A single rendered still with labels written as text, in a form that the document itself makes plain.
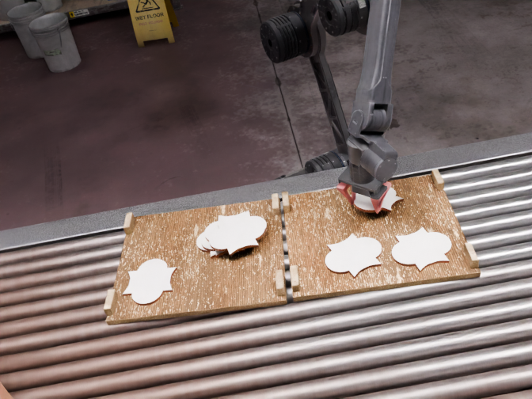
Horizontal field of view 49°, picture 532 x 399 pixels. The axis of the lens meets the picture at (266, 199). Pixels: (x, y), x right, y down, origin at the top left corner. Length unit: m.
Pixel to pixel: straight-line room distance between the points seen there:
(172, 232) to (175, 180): 1.78
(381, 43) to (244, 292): 0.61
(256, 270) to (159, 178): 2.03
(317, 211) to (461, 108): 2.21
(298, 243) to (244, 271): 0.15
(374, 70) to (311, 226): 0.42
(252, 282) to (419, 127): 2.23
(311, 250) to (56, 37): 3.69
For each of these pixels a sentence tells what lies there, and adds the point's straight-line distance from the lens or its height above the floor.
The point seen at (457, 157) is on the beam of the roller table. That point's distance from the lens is 1.68.
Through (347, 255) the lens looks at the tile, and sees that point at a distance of 1.35.
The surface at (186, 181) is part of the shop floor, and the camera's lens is 3.25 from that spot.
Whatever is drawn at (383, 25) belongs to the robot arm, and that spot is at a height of 1.39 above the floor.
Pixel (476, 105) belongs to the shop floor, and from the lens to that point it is 3.62.
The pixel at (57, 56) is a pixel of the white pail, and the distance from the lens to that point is 4.86.
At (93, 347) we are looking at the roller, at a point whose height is 0.92.
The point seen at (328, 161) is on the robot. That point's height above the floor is 0.41.
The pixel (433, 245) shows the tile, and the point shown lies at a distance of 1.38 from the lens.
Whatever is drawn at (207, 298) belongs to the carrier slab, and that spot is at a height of 0.94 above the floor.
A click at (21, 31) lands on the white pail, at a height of 0.25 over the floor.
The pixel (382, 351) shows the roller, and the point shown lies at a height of 0.92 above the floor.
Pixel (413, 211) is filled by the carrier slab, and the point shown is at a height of 0.94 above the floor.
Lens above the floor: 1.92
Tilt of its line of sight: 40 degrees down
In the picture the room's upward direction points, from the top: 11 degrees counter-clockwise
